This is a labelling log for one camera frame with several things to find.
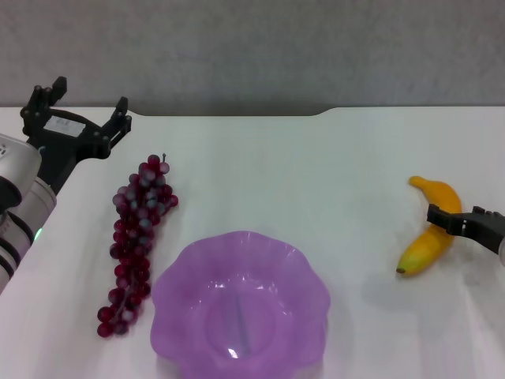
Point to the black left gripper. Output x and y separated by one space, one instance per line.
67 142

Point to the yellow banana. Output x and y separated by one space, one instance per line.
424 252

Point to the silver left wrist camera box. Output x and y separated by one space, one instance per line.
19 162

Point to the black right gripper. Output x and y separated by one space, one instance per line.
487 229

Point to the dark red grape bunch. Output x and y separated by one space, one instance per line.
134 237

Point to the purple translucent wavy bowl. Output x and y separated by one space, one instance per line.
197 316

